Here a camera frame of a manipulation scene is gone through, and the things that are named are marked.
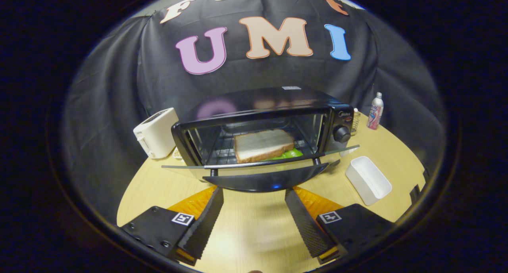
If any black toaster oven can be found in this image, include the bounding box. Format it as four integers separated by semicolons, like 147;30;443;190
162;87;360;193

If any bread and lettuce sandwich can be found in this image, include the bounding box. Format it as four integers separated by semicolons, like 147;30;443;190
233;129;304;164

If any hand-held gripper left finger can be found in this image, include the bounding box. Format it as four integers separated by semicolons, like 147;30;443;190
120;186;224;266

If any white pop-up toaster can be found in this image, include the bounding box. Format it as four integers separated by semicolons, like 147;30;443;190
133;108;180;159

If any pink drink bottle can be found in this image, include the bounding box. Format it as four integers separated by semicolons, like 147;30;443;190
367;92;384;130

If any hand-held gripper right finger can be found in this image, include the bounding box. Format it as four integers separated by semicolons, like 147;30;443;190
285;187;397;265

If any clear square holder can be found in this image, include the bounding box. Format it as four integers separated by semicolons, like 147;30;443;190
351;108;362;135

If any white plastic tray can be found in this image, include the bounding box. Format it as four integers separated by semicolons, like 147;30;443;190
345;156;393;206

